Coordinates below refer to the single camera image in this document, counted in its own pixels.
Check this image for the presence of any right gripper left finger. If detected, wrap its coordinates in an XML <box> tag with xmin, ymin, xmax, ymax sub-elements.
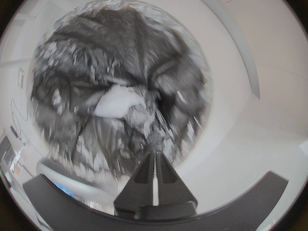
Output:
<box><xmin>114</xmin><ymin>150</ymin><xmax>155</xmax><ymax>219</ymax></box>

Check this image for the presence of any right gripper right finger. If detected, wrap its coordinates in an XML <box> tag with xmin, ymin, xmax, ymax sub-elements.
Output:
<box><xmin>155</xmin><ymin>150</ymin><xmax>198</xmax><ymax>217</ymax></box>

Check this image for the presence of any black plastic bag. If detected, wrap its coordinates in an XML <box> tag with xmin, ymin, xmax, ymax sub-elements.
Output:
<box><xmin>30</xmin><ymin>0</ymin><xmax>213</xmax><ymax>185</ymax></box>

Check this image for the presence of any crumpled white paper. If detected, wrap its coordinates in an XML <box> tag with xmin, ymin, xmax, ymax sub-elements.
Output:
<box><xmin>93</xmin><ymin>84</ymin><xmax>145</xmax><ymax>118</ymax></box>

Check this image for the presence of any black cable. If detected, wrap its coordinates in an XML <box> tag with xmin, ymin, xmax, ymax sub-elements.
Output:
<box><xmin>10</xmin><ymin>98</ymin><xmax>30</xmax><ymax>146</ymax></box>

